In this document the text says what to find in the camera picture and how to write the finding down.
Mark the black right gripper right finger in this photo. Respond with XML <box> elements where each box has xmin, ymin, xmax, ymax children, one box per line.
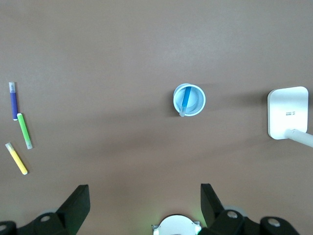
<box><xmin>200</xmin><ymin>183</ymin><xmax>302</xmax><ymax>235</ymax></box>

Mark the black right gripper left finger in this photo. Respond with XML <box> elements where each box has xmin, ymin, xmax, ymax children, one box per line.
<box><xmin>0</xmin><ymin>185</ymin><xmax>91</xmax><ymax>235</ymax></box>

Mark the blue marker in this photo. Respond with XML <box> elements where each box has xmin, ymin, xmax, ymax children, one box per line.
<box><xmin>179</xmin><ymin>86</ymin><xmax>193</xmax><ymax>118</ymax></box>

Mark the yellow marker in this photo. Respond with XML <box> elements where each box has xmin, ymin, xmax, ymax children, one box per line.
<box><xmin>4</xmin><ymin>142</ymin><xmax>28</xmax><ymax>175</ymax></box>

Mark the green marker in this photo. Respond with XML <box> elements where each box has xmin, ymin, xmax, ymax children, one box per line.
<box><xmin>16</xmin><ymin>113</ymin><xmax>34</xmax><ymax>150</ymax></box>

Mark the blue mesh cup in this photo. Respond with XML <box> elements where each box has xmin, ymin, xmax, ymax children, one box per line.
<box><xmin>173</xmin><ymin>83</ymin><xmax>206</xmax><ymax>117</ymax></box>

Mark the purple marker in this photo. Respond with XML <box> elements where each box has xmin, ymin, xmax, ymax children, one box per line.
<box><xmin>8</xmin><ymin>82</ymin><xmax>19</xmax><ymax>121</ymax></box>

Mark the white desk lamp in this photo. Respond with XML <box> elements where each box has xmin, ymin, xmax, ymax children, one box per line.
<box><xmin>267</xmin><ymin>86</ymin><xmax>313</xmax><ymax>148</ymax></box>

